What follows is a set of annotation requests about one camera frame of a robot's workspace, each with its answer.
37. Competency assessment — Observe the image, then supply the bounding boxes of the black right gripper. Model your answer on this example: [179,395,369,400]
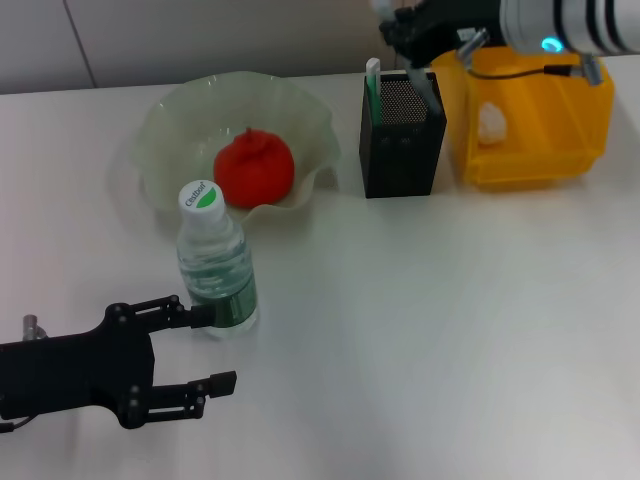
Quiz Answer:
[378,0,506,70]

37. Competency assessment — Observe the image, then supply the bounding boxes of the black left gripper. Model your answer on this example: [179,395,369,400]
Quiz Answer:
[0,294,238,430]

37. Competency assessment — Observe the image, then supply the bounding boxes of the mint green utility knife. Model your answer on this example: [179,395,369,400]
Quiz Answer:
[364,58,384,126]

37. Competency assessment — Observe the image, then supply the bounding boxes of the clear green-label water bottle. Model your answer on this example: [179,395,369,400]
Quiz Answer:
[176,180,260,339]

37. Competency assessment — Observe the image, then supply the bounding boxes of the white paper ball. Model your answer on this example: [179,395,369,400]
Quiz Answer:
[477,102,509,146]

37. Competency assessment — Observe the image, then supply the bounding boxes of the orange fruit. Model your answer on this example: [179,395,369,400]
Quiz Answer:
[213,126,296,210]

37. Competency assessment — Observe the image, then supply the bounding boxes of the black mesh pen holder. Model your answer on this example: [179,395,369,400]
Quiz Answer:
[358,69,448,200]

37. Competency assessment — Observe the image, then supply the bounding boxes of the pale green wavy fruit bowl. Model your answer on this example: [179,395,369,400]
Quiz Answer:
[132,71,344,231]

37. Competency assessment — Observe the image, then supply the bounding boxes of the yellow plastic bin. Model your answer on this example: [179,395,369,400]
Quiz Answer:
[431,47,615,194]

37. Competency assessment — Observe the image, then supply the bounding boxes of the right gripper cable with connector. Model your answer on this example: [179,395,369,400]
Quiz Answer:
[457,28,604,86]

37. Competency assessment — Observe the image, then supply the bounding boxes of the gripper cable with connector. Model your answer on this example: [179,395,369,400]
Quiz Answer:
[457,28,604,86]
[0,313,49,432]

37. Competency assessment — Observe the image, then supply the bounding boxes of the left gripper cable with connector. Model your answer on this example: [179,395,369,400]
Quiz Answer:
[0,313,49,432]

